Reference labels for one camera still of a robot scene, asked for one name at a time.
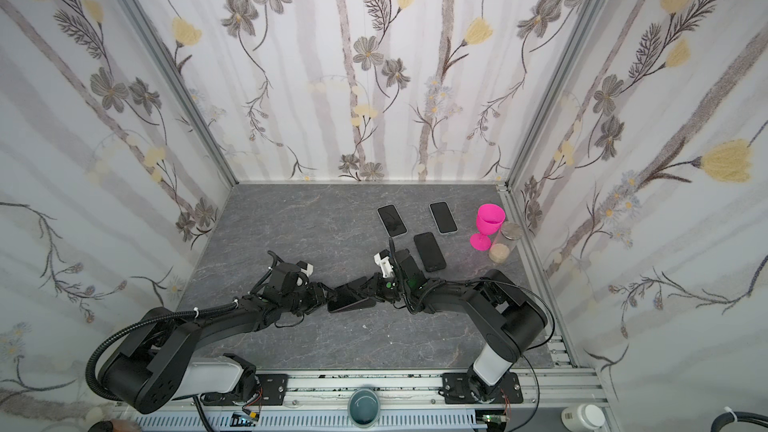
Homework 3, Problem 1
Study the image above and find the black cable bottom right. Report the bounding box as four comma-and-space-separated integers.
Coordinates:
710, 410, 768, 432

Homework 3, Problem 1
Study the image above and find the clear jar with cork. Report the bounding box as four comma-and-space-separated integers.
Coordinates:
488, 221, 523, 264

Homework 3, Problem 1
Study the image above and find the light blue case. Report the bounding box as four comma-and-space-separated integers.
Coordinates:
376, 203, 409, 239
428, 200, 460, 236

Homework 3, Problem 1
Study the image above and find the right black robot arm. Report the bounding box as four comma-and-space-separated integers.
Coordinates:
373, 242, 549, 403

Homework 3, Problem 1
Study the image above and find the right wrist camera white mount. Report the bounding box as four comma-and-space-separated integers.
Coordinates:
374, 251, 395, 280

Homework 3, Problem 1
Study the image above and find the teal round cup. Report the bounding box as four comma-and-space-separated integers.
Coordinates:
347, 388, 381, 428

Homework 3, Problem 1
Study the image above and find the white bottle bottom right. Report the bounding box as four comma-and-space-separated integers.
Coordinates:
561, 404, 606, 432

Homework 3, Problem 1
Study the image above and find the black phone case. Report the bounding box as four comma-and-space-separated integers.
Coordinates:
413, 231, 448, 274

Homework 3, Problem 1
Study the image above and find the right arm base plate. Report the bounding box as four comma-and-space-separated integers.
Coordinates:
438, 372, 524, 405

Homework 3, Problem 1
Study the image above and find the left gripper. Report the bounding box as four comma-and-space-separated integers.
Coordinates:
280, 281, 340, 315

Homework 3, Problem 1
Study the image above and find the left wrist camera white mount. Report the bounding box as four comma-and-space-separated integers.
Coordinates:
297, 261, 314, 277

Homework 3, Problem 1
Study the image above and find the aluminium front rail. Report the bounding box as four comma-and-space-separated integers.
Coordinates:
113, 369, 607, 412

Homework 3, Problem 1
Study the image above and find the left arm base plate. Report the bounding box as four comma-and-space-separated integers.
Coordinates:
201, 373, 288, 407

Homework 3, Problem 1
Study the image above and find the white slotted cable duct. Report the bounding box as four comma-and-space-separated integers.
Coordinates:
125, 409, 487, 431

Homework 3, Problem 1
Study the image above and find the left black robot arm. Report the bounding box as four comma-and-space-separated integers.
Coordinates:
85, 252, 337, 414

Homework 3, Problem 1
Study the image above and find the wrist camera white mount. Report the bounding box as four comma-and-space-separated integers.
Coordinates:
297, 261, 314, 277
374, 251, 395, 280

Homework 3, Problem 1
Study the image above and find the pink plastic goblet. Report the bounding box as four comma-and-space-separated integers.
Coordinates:
470, 204, 506, 251

